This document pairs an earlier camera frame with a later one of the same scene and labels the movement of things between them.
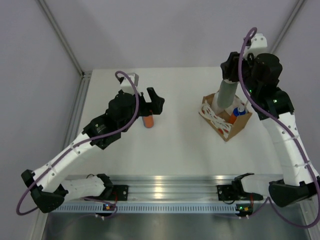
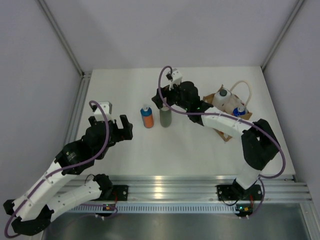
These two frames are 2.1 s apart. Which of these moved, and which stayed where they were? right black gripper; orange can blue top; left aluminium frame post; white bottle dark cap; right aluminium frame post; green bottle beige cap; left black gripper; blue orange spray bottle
Moved: right black gripper; green bottle beige cap; left black gripper
Stayed: blue orange spray bottle; white bottle dark cap; orange can blue top; right aluminium frame post; left aluminium frame post
